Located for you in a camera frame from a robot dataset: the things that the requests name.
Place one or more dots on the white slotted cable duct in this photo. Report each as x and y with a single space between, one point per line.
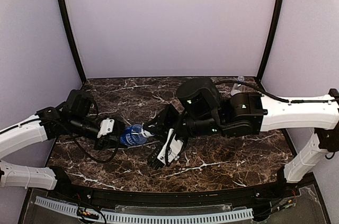
130 214

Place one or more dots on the left black frame post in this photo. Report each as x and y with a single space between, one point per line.
71 40

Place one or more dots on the Pocari Sweat bottle blue label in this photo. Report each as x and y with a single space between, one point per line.
135 135

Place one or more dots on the black frame post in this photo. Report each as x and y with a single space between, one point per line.
71 40
270 39

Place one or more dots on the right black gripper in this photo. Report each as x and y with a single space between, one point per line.
165 122

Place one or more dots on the right black frame post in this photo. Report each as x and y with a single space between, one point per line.
270 39

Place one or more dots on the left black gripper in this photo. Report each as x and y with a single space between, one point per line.
110 135

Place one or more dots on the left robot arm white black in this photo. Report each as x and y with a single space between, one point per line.
68 118

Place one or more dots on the black front table rail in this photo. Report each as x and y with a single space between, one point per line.
253 196

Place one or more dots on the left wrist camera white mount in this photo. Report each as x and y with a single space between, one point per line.
106 127

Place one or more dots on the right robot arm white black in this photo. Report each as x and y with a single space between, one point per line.
207 113

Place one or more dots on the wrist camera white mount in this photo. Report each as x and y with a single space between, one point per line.
106 127
164 154

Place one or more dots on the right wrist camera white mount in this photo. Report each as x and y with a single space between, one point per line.
164 154

